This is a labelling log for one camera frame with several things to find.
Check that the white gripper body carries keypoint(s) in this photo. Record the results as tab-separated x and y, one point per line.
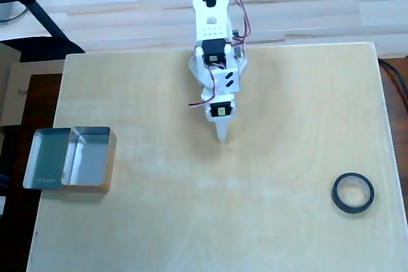
220	110

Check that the metal tin lid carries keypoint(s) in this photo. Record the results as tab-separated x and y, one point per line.
46	157

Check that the black chair frame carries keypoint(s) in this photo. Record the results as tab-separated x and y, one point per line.
44	17

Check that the black tape roll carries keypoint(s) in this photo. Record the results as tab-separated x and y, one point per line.
336	202

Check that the metal tray with orange sides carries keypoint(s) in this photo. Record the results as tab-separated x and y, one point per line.
89	160

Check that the brown cardboard box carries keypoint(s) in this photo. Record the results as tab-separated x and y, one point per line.
16	100

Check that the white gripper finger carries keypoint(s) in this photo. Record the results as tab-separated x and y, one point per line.
222	132

